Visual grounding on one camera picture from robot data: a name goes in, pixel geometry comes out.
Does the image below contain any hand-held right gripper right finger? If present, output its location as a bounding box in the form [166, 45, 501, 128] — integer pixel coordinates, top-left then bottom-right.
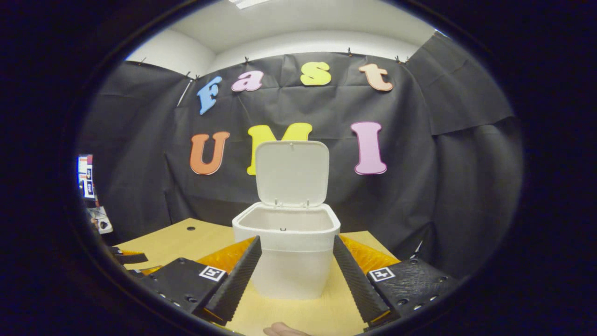
[332, 235, 460, 327]

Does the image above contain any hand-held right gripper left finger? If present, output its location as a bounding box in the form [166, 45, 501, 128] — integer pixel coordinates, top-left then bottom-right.
[138, 235, 263, 326]

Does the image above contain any white desktop garbage bin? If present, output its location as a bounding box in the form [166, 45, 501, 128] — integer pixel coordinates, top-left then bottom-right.
[232, 140, 341, 300]

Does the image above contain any wooden desktop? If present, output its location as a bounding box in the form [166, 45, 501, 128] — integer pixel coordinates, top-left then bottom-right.
[114, 217, 402, 336]

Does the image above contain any white side desk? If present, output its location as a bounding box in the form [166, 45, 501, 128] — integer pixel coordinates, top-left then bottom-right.
[88, 205, 114, 235]

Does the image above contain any computer monitor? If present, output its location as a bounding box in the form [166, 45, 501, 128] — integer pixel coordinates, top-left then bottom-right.
[77, 154, 96, 200]

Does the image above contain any black backdrop cloth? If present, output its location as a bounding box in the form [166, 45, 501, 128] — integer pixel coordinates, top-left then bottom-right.
[77, 35, 525, 280]

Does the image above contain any ceiling light panel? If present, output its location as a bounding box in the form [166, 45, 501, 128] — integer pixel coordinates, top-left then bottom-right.
[229, 0, 272, 10]

